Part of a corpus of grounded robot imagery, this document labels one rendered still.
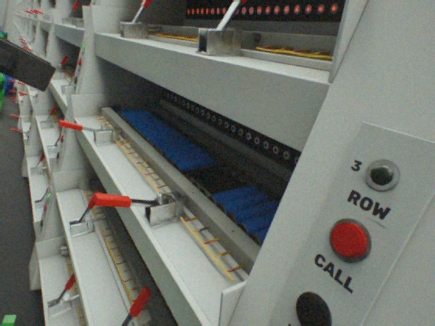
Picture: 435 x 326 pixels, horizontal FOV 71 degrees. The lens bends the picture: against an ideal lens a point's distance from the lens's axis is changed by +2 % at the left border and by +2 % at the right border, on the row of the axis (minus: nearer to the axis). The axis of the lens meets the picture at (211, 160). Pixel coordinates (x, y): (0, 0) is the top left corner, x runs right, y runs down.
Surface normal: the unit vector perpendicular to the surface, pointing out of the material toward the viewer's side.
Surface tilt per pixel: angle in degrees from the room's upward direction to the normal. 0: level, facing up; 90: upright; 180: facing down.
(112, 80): 90
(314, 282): 90
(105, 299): 18
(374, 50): 90
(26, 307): 0
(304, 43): 108
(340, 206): 90
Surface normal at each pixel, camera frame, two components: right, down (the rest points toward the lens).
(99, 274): 0.07, -0.92
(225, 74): -0.85, 0.15
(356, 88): -0.79, -0.14
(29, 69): 0.53, 0.37
